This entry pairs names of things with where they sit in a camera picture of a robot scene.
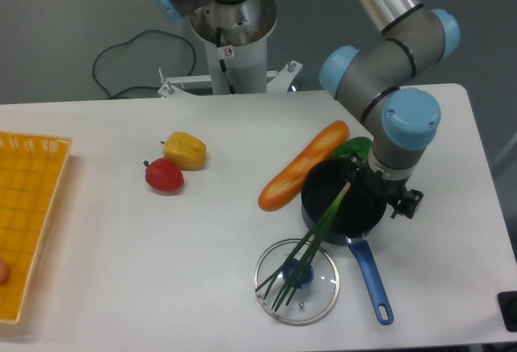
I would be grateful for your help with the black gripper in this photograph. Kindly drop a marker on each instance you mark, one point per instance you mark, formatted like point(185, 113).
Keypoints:
point(372, 183)

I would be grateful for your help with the green onion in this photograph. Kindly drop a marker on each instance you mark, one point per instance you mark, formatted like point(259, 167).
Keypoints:
point(311, 243)

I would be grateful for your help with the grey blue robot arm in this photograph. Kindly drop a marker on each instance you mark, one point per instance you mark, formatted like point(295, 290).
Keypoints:
point(370, 85)

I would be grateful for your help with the green bell pepper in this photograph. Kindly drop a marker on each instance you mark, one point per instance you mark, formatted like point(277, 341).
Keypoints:
point(359, 146)

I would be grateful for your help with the orange bread loaf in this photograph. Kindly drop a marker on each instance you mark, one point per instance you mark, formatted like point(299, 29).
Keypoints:
point(287, 184)

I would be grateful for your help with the glass lid blue knob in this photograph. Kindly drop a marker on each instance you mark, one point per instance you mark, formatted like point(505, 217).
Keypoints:
point(318, 293)

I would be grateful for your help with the yellow bell pepper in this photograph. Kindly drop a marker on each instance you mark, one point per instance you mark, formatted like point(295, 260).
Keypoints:
point(186, 151)

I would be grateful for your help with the black device at table edge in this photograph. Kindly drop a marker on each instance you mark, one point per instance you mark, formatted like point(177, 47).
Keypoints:
point(507, 301)

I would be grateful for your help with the yellow woven basket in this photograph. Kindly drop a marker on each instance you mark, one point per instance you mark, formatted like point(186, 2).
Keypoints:
point(31, 170)

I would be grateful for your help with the black pot blue handle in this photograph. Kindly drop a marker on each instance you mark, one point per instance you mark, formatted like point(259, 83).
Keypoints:
point(356, 215)

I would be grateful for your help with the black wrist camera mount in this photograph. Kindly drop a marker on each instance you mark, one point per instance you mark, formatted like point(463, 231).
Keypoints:
point(405, 202)

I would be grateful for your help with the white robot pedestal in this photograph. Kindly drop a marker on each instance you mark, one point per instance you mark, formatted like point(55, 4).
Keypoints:
point(235, 40)

